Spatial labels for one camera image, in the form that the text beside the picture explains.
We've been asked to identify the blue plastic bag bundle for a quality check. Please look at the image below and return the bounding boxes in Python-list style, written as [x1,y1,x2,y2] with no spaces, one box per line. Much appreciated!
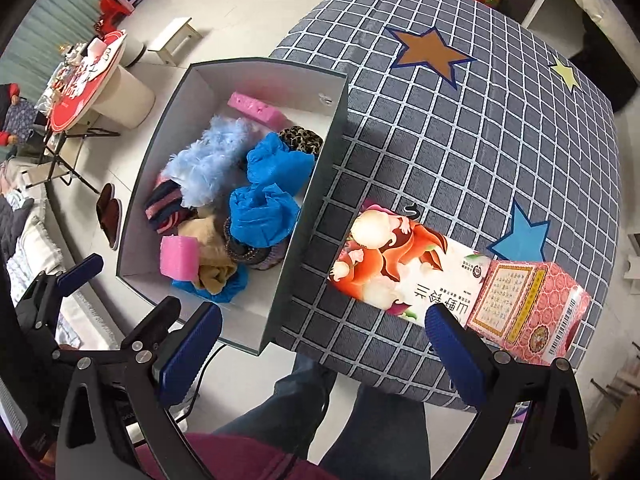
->
[229,132,314,248]

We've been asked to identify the grey checkered star rug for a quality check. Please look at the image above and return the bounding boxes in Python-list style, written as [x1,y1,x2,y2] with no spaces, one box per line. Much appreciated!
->
[274,0,620,408]

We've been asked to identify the small white wooden stool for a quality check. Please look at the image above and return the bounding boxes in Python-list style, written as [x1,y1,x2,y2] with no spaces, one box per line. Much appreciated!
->
[146,16,203,66]

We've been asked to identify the light blue fluffy cloth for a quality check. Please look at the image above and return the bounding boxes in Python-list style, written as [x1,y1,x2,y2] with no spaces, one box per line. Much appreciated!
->
[162,115,260,208]

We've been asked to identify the leopard print scrunchie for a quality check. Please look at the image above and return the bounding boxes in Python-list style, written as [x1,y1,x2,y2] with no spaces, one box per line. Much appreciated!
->
[278,126,323,158]

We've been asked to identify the pink navy knitted hat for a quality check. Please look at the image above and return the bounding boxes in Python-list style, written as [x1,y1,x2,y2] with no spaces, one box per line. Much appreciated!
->
[144,174,198,235]

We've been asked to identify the operator jeans legs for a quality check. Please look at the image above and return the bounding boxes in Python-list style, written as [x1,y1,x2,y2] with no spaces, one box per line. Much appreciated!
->
[212,354,431,479]

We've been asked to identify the orange illustrated flat box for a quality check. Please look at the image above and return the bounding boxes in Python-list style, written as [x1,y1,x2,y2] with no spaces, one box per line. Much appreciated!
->
[329,205,491,326]

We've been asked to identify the tan plush cloth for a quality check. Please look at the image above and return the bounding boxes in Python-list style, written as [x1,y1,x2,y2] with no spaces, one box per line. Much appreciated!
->
[178,214,238,295]

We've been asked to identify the pink red carton box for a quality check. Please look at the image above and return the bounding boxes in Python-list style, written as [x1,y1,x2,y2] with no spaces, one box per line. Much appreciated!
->
[466,261,591,365]

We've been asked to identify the dark knitted scrunchie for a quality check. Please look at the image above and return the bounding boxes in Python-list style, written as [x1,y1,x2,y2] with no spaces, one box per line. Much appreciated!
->
[224,218,288,271]

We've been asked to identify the round red top table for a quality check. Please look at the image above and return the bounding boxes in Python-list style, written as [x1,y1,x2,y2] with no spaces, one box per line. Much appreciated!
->
[49,30,155,133]

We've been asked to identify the pink sponge block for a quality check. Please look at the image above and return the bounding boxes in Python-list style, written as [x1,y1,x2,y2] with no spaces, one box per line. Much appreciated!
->
[228,92,291,131]
[160,235,200,282]

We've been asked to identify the grey storage box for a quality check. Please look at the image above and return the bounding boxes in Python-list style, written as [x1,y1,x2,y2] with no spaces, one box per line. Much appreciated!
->
[115,56,350,356]

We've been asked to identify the seated person red hat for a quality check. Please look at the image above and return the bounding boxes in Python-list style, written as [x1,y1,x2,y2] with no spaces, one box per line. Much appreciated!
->
[0,82,47,150]

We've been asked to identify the dark red slippers pair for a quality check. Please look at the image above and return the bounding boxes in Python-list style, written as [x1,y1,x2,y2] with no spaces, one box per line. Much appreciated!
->
[96,182,122,250]

